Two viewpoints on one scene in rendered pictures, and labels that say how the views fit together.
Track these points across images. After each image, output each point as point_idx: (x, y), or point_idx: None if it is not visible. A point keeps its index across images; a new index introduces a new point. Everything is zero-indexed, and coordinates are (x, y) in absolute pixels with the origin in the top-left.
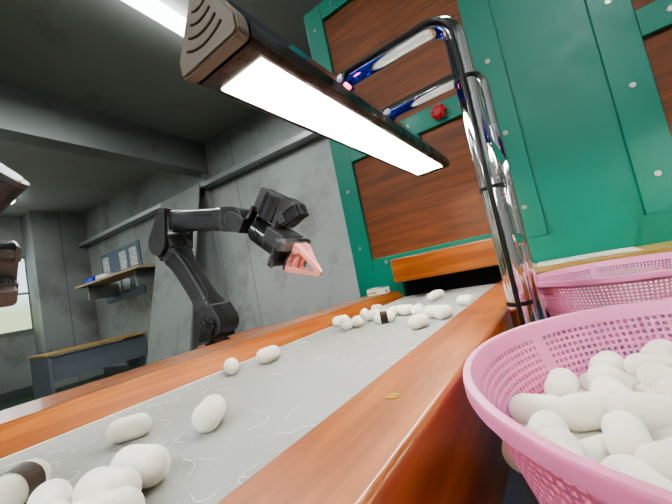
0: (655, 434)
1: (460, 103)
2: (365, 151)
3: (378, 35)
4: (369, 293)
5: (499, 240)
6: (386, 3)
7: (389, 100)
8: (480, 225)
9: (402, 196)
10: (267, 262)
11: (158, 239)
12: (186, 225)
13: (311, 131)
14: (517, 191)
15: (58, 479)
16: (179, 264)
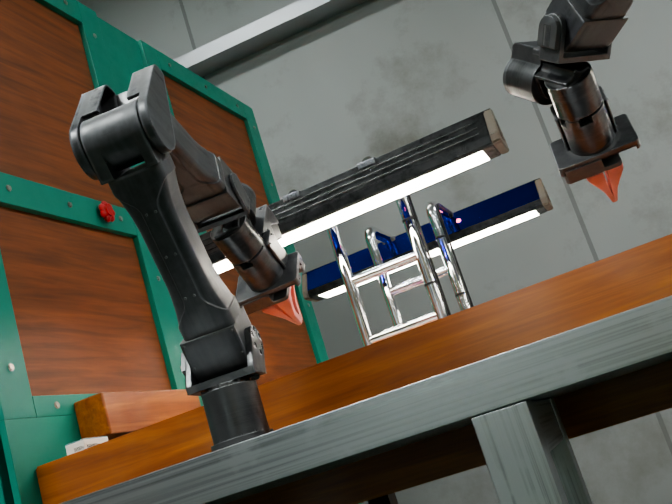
0: None
1: (414, 230)
2: (327, 218)
3: (17, 52)
4: (88, 445)
5: (446, 311)
6: (26, 26)
7: (37, 149)
8: (147, 379)
9: (63, 301)
10: (296, 275)
11: (164, 119)
12: (176, 136)
13: (396, 185)
14: (174, 348)
15: None
16: (180, 197)
